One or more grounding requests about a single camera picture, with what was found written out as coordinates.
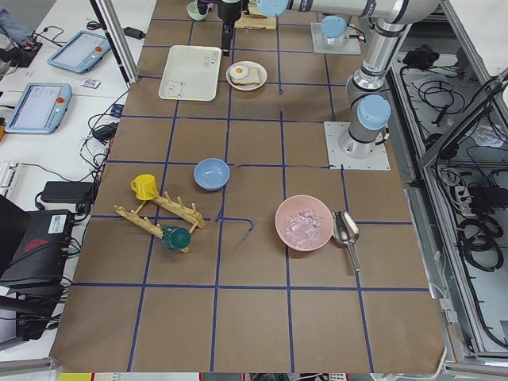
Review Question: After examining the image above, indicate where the wooden cutting board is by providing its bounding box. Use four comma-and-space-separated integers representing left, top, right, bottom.
235, 12, 276, 30

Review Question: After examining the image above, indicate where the dark green mug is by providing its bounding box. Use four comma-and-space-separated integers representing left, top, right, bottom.
161, 225, 191, 251

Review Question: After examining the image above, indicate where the green bowl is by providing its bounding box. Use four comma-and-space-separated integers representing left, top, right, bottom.
187, 2, 210, 21

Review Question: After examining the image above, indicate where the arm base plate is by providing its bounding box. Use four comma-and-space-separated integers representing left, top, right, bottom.
324, 121, 391, 171
310, 23, 361, 56

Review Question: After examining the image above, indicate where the fake fried egg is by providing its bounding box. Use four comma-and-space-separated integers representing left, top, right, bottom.
229, 65, 248, 80

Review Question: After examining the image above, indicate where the lower teach pendant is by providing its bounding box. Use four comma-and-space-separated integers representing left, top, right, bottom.
5, 83, 72, 134

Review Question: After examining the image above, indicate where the pink bowl with ice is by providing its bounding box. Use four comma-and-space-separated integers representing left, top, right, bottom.
275, 194, 333, 251

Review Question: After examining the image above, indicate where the teach pendant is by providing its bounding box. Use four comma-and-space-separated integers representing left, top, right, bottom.
48, 30, 110, 74
5, 83, 72, 134

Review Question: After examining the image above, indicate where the blue bowl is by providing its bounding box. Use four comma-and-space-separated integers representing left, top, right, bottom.
194, 158, 230, 191

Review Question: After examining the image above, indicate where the aluminium frame post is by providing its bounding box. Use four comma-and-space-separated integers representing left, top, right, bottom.
90, 0, 139, 84

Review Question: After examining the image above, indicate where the cream bear serving tray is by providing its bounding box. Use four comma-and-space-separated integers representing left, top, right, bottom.
158, 45, 221, 102

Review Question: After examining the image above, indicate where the yellow mug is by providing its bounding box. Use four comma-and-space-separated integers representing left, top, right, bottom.
130, 174, 159, 201

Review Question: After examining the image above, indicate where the black computer box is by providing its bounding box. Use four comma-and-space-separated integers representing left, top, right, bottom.
1, 197, 74, 288

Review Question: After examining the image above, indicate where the metal scoop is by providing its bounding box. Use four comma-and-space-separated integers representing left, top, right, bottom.
333, 210, 361, 272

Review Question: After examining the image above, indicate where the bottom bread slice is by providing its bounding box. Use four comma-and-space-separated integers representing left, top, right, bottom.
231, 68, 261, 86

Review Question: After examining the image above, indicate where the white round plate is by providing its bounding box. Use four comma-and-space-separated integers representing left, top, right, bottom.
225, 61, 267, 91

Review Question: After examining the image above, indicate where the wooden mug rack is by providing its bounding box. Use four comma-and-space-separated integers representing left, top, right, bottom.
114, 190, 206, 254

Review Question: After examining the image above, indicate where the black power adapter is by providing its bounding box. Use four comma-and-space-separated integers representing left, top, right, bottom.
40, 181, 92, 205

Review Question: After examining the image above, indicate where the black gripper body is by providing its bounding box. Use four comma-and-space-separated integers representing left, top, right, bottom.
197, 0, 249, 22

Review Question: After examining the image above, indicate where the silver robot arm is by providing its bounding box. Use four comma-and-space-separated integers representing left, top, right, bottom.
197, 0, 439, 56
256, 0, 439, 160

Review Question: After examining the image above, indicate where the upper teach pendant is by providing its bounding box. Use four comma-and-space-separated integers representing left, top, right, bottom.
48, 30, 110, 74

